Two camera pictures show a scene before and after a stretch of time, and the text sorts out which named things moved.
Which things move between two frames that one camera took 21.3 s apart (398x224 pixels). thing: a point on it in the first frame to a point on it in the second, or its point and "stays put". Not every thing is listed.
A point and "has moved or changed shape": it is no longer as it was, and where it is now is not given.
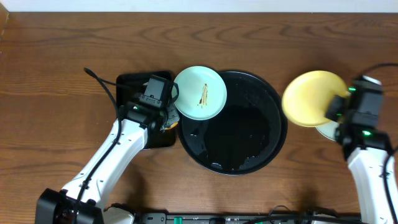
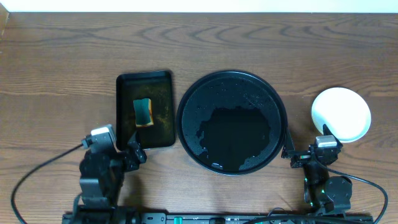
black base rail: [162, 218] stays put
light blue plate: [203, 93] has moved or changed shape
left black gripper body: [171, 115] to [134, 154]
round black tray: [245, 135] stays put
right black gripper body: [334, 108] to [310, 156]
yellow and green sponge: [171, 125] has moved or changed shape
